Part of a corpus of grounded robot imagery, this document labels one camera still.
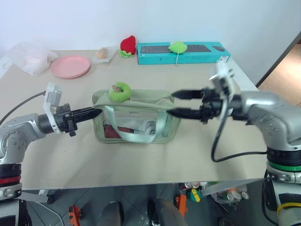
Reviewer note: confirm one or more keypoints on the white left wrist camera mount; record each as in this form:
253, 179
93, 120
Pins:
52, 94

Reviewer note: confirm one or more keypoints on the clear bag of small items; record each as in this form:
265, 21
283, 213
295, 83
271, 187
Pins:
231, 194

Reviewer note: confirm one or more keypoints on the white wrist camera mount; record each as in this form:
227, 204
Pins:
52, 94
222, 78

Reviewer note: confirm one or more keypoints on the dark rounded shape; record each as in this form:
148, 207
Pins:
169, 213
111, 214

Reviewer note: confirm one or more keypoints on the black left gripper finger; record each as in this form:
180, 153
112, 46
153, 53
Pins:
85, 118
87, 111

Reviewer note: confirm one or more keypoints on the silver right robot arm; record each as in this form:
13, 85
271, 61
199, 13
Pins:
270, 113

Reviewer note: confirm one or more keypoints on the white table frame bar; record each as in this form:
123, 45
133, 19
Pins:
225, 186

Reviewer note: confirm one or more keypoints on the white plastic bag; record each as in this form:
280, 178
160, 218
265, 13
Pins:
30, 58

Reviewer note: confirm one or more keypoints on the black caster wheel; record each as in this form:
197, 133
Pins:
50, 197

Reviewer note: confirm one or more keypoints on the orange clamp tool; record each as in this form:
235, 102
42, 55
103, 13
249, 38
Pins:
181, 204
74, 215

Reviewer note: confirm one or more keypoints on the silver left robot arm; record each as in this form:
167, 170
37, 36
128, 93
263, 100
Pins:
16, 139

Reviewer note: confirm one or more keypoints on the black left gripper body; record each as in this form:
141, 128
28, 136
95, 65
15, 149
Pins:
64, 117

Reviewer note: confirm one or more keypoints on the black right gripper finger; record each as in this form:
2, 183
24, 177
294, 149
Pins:
189, 94
187, 113

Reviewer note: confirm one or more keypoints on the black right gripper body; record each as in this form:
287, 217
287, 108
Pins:
211, 106

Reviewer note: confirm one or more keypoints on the teal keyboard box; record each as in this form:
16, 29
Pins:
200, 57

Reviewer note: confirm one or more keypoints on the red strawberry plush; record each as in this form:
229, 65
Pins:
129, 44

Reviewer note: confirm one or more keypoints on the clear packet with orange snack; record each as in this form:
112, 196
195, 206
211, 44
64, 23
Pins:
103, 54

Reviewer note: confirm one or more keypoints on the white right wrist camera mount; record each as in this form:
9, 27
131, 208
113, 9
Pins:
222, 78

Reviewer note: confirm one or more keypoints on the green clear-window zip pouch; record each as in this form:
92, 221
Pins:
141, 101

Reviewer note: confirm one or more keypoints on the pink round plate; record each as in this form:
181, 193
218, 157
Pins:
70, 67

